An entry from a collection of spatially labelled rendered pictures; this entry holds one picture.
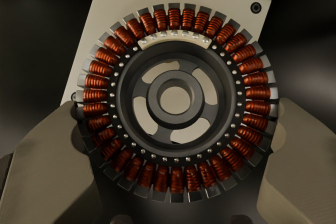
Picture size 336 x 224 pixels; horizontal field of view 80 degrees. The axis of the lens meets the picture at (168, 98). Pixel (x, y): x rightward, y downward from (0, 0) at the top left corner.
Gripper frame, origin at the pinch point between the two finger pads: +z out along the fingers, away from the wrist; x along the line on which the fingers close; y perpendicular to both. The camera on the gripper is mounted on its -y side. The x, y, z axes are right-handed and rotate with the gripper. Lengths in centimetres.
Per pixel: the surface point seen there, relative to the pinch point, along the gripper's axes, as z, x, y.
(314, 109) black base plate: 6.5, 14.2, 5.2
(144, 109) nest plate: 4.2, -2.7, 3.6
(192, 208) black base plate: 1.5, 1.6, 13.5
